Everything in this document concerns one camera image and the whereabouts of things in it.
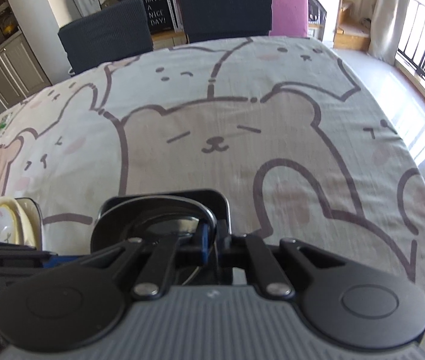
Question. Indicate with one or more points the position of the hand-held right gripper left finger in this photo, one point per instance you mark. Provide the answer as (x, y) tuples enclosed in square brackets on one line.
[(204, 240)]

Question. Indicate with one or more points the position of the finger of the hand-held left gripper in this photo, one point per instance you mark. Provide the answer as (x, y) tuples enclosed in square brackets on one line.
[(62, 260)]

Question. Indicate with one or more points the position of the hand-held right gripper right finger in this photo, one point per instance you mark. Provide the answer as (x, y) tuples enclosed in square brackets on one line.
[(223, 249)]

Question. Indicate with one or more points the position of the steel square tray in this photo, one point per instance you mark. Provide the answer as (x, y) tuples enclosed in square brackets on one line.
[(220, 206)]

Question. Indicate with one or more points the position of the round steel bowl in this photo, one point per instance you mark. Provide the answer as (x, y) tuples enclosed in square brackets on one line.
[(160, 215)]

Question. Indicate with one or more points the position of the white plate with dark rim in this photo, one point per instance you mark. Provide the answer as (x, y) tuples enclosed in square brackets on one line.
[(34, 217)]

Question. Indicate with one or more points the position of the bear printed tablecloth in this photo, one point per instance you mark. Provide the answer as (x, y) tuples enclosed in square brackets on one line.
[(235, 120)]

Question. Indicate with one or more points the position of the green and white packet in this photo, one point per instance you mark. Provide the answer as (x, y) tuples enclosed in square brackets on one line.
[(0, 123)]

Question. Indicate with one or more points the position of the grey kitchen base cabinets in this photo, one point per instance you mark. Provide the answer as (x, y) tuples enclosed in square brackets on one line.
[(13, 71)]

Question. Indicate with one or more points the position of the dark fabric chair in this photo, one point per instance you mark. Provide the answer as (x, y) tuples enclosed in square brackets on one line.
[(107, 33), (223, 11)]

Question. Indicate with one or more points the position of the black lettered sign board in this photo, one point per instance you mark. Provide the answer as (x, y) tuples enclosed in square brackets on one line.
[(152, 9)]

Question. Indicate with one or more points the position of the pink padded chair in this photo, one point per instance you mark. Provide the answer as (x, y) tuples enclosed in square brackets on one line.
[(291, 7)]

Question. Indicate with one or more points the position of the wooden staircase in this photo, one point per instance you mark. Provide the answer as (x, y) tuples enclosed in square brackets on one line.
[(351, 26)]

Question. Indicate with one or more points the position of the beige curtain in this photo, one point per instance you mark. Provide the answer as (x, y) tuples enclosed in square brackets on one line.
[(388, 18)]

